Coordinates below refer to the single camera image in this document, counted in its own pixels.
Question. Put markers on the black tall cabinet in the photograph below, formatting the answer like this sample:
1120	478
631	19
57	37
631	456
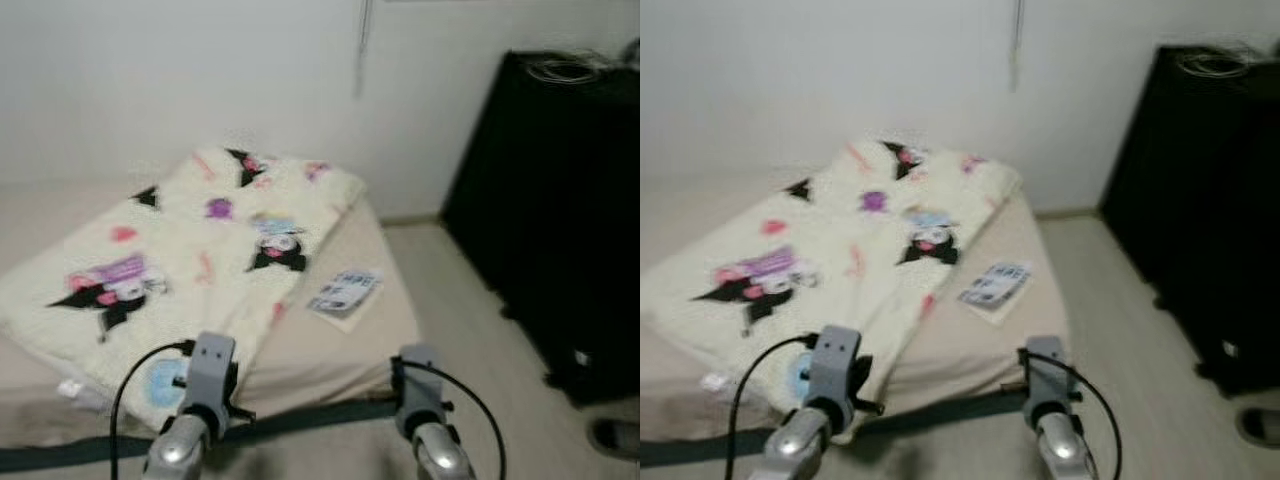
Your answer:
1200	210
560	220

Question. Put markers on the dark grey shoe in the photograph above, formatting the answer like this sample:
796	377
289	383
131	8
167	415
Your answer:
615	437
1262	428

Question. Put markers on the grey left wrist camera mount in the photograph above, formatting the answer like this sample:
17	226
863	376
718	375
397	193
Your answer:
833	370
210	375

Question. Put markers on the plain white paper booklet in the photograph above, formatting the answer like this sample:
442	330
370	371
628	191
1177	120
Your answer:
350	324
1000	315

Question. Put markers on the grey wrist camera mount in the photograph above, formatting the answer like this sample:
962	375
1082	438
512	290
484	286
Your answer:
833	370
1047	380
210	375
420	390

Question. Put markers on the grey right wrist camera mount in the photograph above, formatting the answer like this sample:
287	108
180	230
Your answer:
1047	380
420	390

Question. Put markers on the beige bed mattress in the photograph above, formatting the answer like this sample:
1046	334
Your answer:
1000	340
350	350

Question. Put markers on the white blue printed magazine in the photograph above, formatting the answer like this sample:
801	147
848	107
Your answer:
995	283
345	290

